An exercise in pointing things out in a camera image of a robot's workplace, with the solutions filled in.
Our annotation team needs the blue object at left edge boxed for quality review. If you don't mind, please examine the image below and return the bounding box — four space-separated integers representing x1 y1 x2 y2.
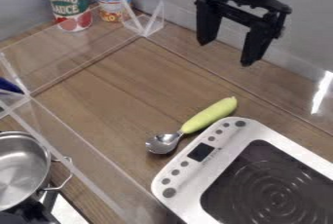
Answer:
0 77 24 94

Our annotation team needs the stainless steel pot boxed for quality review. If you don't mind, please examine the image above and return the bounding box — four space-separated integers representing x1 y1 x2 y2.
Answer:
0 131 73 211

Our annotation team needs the white and black stove top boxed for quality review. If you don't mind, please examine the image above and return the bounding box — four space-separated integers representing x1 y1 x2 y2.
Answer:
152 117 333 224

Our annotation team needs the green handled metal spoon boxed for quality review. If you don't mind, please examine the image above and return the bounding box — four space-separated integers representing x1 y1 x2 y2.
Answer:
146 96 238 155

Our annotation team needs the black stove under pot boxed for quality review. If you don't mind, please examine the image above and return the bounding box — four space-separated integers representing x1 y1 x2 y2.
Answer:
0 189 90 224

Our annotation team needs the clear acrylic corner bracket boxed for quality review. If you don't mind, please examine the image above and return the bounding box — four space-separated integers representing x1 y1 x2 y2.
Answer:
121 0 165 38

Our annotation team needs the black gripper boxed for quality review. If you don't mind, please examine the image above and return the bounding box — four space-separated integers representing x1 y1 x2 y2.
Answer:
197 0 292 66

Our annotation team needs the clear acrylic divider strip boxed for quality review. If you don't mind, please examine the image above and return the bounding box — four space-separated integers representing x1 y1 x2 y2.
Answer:
0 52 131 224

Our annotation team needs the tomato sauce can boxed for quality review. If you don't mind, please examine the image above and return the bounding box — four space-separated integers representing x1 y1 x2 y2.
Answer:
50 0 93 32

